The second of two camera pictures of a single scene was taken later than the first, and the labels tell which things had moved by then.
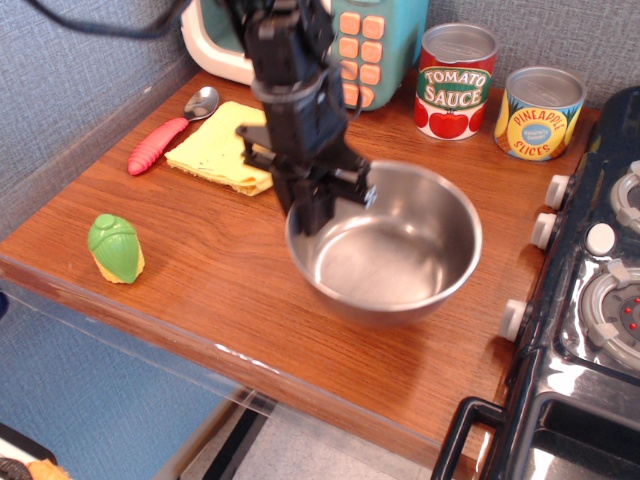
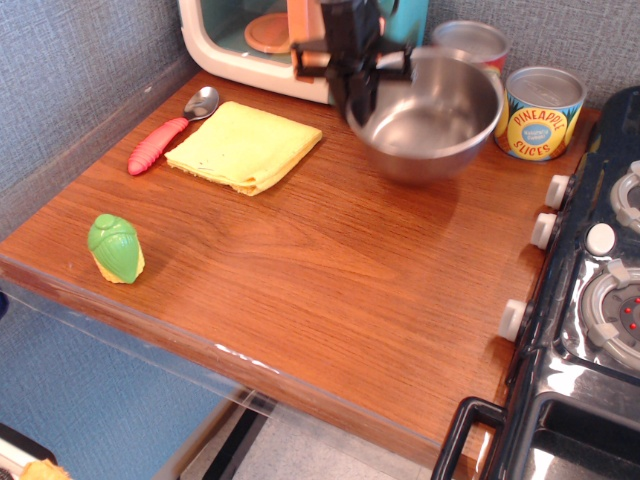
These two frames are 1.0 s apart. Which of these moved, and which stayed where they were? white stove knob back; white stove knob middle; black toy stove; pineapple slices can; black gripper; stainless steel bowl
Moved: black gripper; stainless steel bowl
Stayed: white stove knob middle; white stove knob back; pineapple slices can; black toy stove
